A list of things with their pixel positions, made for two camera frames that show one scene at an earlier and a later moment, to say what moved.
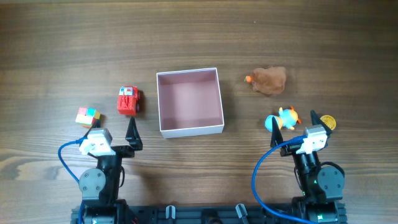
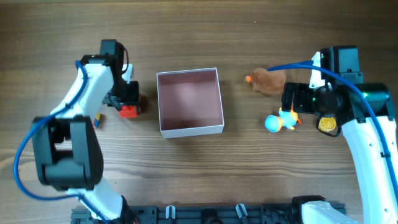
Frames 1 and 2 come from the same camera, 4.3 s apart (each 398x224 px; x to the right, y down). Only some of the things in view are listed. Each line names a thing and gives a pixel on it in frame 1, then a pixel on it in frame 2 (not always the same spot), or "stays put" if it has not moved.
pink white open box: (189, 102) stays put
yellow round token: (329, 121) stays put
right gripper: (292, 151) → (289, 97)
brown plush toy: (268, 81) stays put
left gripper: (127, 151) → (133, 99)
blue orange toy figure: (286, 118) stays put
